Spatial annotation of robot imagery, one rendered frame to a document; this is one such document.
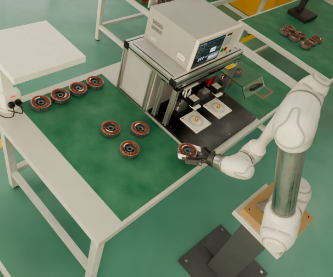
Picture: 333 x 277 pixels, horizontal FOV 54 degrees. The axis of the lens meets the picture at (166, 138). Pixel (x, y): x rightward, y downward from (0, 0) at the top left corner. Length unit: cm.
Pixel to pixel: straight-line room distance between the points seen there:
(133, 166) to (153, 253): 81
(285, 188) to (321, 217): 188
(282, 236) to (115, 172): 88
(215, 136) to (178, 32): 68
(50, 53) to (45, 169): 58
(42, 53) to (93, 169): 62
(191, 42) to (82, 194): 99
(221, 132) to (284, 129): 107
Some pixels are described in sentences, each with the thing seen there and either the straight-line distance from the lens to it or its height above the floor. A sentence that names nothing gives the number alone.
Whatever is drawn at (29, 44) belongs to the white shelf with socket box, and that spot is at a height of 120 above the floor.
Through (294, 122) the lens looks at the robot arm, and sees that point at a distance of 114.
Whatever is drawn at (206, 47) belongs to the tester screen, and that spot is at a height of 126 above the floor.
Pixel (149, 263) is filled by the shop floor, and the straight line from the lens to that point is 241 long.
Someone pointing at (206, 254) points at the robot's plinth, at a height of 2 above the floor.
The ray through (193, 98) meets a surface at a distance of 209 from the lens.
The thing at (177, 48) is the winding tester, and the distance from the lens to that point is 196.
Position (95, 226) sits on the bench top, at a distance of 162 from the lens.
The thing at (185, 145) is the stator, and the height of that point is 83.
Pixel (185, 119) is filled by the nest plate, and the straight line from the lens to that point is 214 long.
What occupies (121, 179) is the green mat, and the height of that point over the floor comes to 75.
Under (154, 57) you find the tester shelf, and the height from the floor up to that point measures 111.
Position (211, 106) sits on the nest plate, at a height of 78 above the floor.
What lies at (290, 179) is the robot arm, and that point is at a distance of 137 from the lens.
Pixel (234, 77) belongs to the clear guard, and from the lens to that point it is 215.
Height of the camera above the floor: 220
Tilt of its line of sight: 46 degrees down
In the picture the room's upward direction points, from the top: 20 degrees clockwise
